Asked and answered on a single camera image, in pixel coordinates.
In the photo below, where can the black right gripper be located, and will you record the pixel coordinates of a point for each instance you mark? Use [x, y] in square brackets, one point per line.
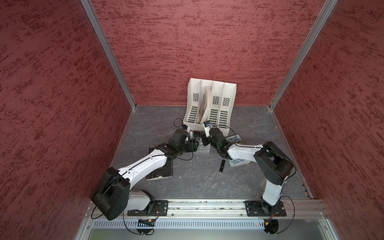
[205, 141]

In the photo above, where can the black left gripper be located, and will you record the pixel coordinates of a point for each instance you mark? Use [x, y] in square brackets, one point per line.
[192, 146]

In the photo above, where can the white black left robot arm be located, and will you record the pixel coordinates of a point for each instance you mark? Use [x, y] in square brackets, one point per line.
[113, 196]

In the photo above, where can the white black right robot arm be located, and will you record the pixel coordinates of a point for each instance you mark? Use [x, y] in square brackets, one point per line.
[274, 164]

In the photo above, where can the clear acrylic lipstick organizer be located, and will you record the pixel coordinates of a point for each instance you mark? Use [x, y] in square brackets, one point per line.
[204, 149]

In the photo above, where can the book standing in file organizer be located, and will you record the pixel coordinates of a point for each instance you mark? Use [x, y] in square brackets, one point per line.
[205, 105]

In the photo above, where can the white perforated file organizer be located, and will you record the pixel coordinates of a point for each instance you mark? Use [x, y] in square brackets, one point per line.
[223, 94]

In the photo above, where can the blue storey treehouse book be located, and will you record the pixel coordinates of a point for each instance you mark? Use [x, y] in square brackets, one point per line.
[237, 155]

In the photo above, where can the black Moon and Sixpence book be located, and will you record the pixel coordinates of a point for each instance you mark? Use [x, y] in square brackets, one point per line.
[164, 172]

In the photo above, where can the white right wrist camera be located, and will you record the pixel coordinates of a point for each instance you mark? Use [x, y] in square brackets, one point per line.
[207, 128]

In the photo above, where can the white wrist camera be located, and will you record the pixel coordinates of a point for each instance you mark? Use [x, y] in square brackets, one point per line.
[207, 128]
[185, 127]

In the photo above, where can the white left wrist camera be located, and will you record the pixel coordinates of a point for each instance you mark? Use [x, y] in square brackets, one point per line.
[185, 127]

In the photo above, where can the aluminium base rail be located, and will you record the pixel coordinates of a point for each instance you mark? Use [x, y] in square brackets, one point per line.
[235, 209]

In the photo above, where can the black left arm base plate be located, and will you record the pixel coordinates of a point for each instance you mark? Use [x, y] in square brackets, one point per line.
[156, 208]

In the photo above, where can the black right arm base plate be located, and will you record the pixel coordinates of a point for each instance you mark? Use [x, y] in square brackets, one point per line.
[258, 208]

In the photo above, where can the white ventilated cable duct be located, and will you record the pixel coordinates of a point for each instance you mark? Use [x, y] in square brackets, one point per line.
[196, 224]

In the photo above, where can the aluminium corner post left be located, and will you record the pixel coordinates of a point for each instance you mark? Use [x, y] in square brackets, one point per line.
[96, 24]

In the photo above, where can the aluminium corner post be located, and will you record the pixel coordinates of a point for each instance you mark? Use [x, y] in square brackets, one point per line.
[319, 23]
[96, 24]

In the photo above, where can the aluminium corner post right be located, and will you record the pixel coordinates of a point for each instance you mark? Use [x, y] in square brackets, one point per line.
[319, 23]

